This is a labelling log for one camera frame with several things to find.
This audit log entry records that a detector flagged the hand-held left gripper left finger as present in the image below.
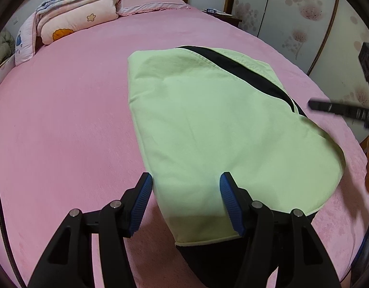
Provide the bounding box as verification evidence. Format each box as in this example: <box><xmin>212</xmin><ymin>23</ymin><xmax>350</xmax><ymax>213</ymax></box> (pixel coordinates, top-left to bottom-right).
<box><xmin>28</xmin><ymin>172</ymin><xmax>153</xmax><ymax>288</ymax></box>

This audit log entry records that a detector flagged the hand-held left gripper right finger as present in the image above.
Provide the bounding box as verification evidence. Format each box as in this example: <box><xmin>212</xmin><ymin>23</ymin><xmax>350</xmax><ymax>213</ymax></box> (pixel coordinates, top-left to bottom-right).
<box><xmin>220</xmin><ymin>172</ymin><xmax>341</xmax><ymax>288</ymax></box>

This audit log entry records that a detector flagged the green and black hooded jacket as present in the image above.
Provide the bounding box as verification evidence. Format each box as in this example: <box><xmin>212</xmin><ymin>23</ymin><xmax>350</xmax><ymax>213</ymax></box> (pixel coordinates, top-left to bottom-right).
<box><xmin>127</xmin><ymin>46</ymin><xmax>345</xmax><ymax>280</ymax></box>

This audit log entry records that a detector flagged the floral wardrobe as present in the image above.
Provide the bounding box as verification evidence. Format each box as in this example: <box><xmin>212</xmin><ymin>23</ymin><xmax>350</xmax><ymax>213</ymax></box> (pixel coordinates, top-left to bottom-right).
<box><xmin>223</xmin><ymin>0</ymin><xmax>369</xmax><ymax>144</ymax></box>

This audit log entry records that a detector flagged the bed with pink sheet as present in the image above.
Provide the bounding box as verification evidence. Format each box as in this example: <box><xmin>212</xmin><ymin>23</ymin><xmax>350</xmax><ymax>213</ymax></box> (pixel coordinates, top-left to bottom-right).
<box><xmin>0</xmin><ymin>0</ymin><xmax>369</xmax><ymax>288</ymax></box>

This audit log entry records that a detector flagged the brown wooden nightstand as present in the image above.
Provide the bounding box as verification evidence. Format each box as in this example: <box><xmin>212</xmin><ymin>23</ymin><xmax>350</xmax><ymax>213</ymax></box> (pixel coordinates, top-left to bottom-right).
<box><xmin>203</xmin><ymin>7</ymin><xmax>243</xmax><ymax>30</ymax></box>

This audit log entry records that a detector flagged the pink pillow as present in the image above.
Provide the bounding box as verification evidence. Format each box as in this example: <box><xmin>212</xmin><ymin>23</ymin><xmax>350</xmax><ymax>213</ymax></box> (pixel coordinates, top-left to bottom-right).
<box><xmin>117</xmin><ymin>0</ymin><xmax>188</xmax><ymax>17</ymax></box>

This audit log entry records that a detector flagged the white cushion with blue print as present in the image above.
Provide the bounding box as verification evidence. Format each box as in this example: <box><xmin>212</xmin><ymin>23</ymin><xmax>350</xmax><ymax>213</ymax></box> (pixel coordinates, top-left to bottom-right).
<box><xmin>15</xmin><ymin>12</ymin><xmax>38</xmax><ymax>66</ymax></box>

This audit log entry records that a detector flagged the green puffer jacket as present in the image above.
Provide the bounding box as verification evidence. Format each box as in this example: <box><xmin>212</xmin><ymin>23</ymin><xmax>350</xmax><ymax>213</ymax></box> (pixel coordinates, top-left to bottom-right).
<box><xmin>0</xmin><ymin>28</ymin><xmax>16</xmax><ymax>66</ymax></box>

